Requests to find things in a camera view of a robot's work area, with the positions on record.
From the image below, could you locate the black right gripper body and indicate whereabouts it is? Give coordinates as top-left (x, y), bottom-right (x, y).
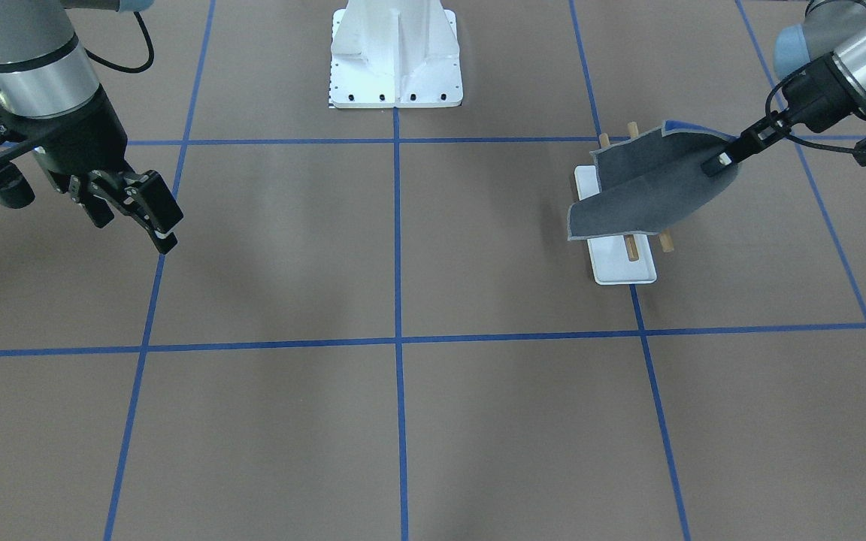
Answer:
top-left (0, 88), bottom-right (133, 226)

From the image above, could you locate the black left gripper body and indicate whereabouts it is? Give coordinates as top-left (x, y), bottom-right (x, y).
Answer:
top-left (737, 57), bottom-right (863, 161)

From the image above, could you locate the blue microfiber towel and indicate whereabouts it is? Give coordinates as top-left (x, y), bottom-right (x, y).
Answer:
top-left (566, 119), bottom-right (740, 240)

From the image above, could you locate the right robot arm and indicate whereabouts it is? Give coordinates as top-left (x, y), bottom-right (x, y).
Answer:
top-left (0, 1), bottom-right (183, 254)

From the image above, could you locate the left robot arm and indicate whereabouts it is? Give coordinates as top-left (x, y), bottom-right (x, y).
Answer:
top-left (701, 1), bottom-right (866, 177)

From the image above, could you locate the wooden rack bar far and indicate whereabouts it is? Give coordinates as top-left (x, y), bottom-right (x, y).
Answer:
top-left (628, 121), bottom-right (676, 253)

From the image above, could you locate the white towel rack base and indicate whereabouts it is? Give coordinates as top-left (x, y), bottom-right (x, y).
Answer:
top-left (574, 165), bottom-right (658, 286)

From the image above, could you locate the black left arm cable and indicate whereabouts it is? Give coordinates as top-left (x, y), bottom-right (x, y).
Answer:
top-left (765, 71), bottom-right (866, 155)

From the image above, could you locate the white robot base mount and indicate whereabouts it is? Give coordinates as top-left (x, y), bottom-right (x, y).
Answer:
top-left (328, 1), bottom-right (464, 109)

